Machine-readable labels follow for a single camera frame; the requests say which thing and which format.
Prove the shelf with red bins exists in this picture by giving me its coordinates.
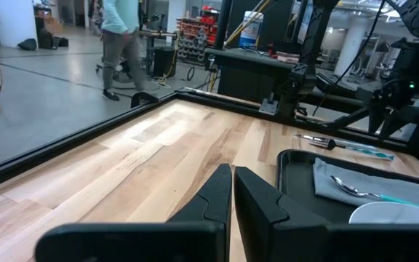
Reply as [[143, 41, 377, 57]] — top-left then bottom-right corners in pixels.
[[175, 5, 220, 66]]

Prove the black hanging cable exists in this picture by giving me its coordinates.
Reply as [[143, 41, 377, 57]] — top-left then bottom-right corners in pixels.
[[311, 0, 391, 117]]

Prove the person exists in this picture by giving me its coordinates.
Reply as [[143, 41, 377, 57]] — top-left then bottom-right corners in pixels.
[[100, 0, 159, 102]]

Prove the fork with patterned handle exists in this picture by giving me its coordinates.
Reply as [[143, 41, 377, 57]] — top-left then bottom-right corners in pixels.
[[308, 140, 396, 162]]

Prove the knife with patterned handle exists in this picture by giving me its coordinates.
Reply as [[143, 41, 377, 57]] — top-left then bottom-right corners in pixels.
[[292, 132, 380, 151]]

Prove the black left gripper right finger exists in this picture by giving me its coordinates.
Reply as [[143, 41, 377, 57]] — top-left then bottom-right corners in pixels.
[[234, 166, 419, 262]]

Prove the dark grey desk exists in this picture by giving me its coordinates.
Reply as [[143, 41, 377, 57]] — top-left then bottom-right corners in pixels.
[[204, 47, 298, 105]]

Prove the black plastic tray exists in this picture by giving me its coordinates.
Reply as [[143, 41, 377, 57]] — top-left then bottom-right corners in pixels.
[[275, 148, 419, 225]]

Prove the grey cloth napkin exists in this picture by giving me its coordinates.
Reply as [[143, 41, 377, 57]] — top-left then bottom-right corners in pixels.
[[311, 156, 419, 211]]

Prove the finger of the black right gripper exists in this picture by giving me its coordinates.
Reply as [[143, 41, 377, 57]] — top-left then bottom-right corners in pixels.
[[368, 96, 388, 134], [378, 105, 419, 141]]

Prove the white round plate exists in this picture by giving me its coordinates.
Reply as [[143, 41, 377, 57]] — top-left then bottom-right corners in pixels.
[[348, 201, 419, 225]]

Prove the blue and white container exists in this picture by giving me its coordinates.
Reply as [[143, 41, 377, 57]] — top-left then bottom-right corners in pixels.
[[238, 10, 265, 49]]

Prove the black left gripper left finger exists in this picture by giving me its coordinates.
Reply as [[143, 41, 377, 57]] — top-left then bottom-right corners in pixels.
[[34, 162, 233, 262]]

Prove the black floor bag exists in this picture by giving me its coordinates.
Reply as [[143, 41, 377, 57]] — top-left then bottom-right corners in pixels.
[[16, 37, 39, 52]]

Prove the black floor box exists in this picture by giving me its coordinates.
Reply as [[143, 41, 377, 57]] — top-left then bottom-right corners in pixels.
[[153, 46, 177, 78]]

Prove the black aluminium table frame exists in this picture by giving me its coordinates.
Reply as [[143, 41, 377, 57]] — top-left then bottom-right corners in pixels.
[[0, 0, 419, 194]]

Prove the spoon with green handle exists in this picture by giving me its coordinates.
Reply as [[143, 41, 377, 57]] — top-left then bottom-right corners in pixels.
[[330, 175, 419, 215]]

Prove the black round pole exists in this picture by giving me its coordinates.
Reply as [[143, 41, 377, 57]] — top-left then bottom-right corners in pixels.
[[215, 0, 234, 51]]

